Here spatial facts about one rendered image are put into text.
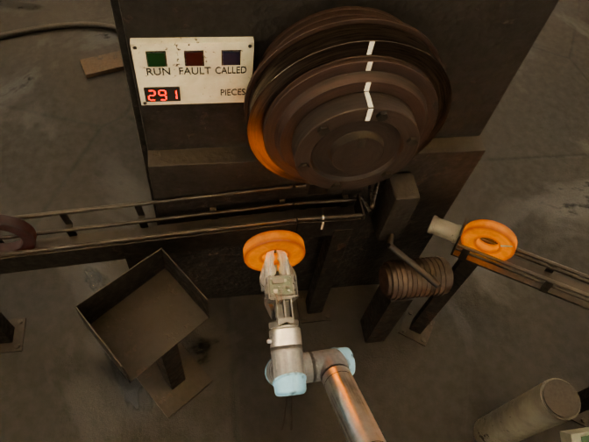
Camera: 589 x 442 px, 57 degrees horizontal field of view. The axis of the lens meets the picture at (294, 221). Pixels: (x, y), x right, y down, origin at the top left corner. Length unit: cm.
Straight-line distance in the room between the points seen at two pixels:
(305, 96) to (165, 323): 75
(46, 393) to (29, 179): 97
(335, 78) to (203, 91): 35
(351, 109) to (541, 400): 107
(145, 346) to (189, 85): 69
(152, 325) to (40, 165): 134
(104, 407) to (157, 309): 66
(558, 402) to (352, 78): 113
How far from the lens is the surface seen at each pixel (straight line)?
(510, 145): 303
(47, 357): 223
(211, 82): 129
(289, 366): 125
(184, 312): 153
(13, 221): 161
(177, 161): 147
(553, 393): 180
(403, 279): 174
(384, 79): 113
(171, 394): 209
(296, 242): 131
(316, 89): 112
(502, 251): 169
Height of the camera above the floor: 202
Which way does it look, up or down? 57 degrees down
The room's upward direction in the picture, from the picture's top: 11 degrees clockwise
